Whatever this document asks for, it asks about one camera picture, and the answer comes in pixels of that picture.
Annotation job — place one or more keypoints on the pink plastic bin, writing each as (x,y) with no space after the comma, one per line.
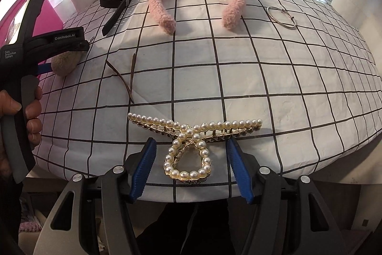
(44,13)

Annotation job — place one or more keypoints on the silver bangle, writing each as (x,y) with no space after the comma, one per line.
(279,21)

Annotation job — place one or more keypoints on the person's left hand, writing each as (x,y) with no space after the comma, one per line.
(32,111)

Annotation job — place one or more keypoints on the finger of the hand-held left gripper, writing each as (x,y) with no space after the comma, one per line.
(70,41)
(44,69)

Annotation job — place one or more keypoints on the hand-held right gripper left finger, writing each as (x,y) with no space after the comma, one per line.
(143,171)

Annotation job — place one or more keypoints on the beige plush face hair clip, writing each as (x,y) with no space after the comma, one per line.
(64,63)

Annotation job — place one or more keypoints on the pink fluffy strawberry headband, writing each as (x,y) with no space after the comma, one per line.
(161,1)

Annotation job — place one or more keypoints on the pearl hair claw clip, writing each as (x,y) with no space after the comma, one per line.
(191,150)

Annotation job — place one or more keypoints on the thin brown hairpin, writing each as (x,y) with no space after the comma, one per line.
(130,87)

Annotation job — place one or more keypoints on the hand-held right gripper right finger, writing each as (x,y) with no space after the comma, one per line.
(238,171)

